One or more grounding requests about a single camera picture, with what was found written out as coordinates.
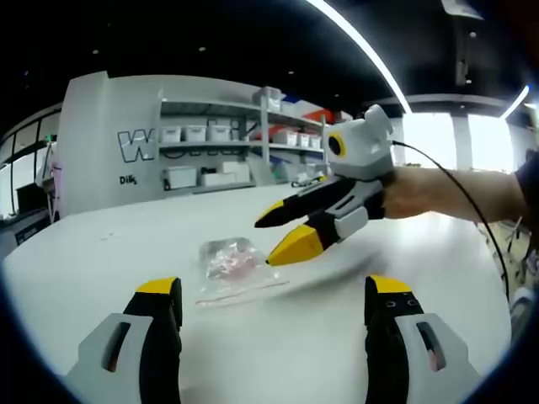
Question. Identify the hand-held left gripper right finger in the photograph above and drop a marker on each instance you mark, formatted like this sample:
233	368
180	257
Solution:
385	336

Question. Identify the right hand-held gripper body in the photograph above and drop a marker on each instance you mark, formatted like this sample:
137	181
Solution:
362	151

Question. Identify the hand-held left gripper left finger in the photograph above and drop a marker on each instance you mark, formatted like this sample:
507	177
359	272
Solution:
158	328

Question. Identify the clear resealable bag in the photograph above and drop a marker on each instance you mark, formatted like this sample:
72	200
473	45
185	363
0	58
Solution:
231	265

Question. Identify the person's right hand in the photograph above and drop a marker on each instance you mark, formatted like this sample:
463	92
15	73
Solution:
404	193

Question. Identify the small yellow black device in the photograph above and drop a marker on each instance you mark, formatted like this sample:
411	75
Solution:
309	182

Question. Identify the long ceiling light strip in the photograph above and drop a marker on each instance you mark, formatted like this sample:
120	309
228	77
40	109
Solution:
375	52

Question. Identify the grey metal shelf unit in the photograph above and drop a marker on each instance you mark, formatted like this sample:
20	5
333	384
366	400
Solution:
202	145

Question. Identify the row of white storage bins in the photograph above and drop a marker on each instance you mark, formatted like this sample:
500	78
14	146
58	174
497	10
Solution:
195	132

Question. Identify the short ceiling light strip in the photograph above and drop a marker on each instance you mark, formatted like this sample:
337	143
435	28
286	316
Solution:
517	103

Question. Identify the person's dark shirt sleeve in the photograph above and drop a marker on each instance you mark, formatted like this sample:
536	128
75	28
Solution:
528	185

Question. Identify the ceiling air conditioner unit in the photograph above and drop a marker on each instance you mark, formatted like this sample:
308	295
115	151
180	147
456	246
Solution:
461	7

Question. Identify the dark monitor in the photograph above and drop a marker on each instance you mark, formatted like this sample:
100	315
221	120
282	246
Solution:
26	200

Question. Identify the white box with markings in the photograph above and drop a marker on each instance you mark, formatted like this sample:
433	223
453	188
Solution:
92	118

